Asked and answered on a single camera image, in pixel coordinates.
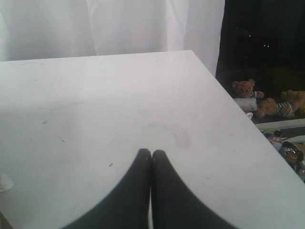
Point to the brown teddy bear right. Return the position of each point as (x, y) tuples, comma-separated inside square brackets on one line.
[(296, 99)]

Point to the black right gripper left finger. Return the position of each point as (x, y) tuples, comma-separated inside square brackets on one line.
[(127, 205)]

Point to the shiny round metal object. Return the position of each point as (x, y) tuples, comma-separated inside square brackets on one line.
[(292, 152)]

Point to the brown teddy bear striped shirt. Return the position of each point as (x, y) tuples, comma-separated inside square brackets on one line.
[(269, 107)]

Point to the brown teddy bear left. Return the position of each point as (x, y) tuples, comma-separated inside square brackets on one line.
[(245, 89)]

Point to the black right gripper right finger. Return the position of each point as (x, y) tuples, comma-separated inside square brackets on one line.
[(174, 205)]

